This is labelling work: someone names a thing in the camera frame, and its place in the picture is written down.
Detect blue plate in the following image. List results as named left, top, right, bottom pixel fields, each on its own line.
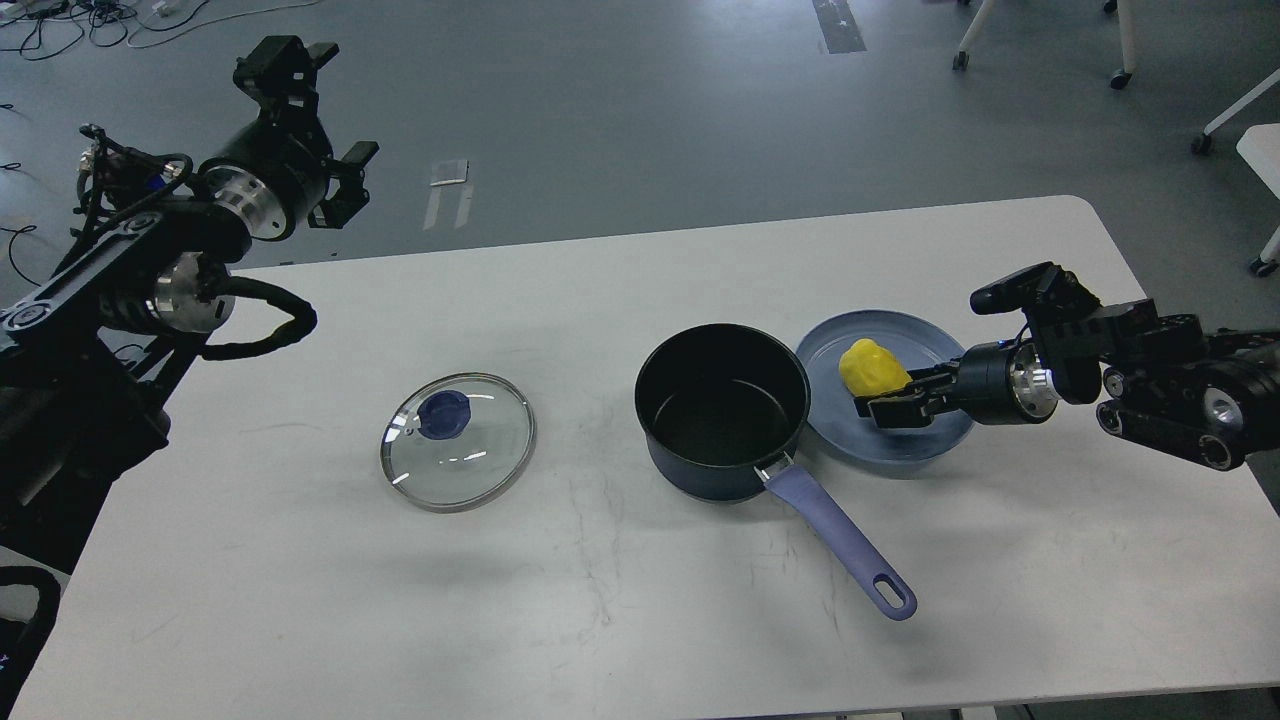
left=795, top=309, right=974, bottom=468

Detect blue saucepan with handle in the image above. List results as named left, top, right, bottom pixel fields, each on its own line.
left=634, top=323, right=918, bottom=621

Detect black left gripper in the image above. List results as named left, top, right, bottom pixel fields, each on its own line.
left=198, top=35, right=380, bottom=242

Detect white chair leg with caster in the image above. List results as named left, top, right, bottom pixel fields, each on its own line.
left=952, top=0, right=998, bottom=72

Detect glass lid with blue knob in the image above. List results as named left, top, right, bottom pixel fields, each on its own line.
left=379, top=372, right=538, bottom=514

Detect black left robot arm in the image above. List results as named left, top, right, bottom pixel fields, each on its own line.
left=3, top=36, right=379, bottom=717

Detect yellow potato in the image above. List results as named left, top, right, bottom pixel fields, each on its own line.
left=837, top=338, right=913, bottom=398

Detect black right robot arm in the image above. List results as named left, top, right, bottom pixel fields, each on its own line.
left=852, top=263, right=1279, bottom=471

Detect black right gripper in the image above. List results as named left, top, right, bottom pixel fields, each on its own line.
left=852, top=342, right=1059, bottom=429

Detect black cable on floor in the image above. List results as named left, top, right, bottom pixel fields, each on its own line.
left=0, top=225, right=41, bottom=291

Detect tangled cables on floor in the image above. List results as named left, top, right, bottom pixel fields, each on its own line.
left=0, top=0, right=332, bottom=65

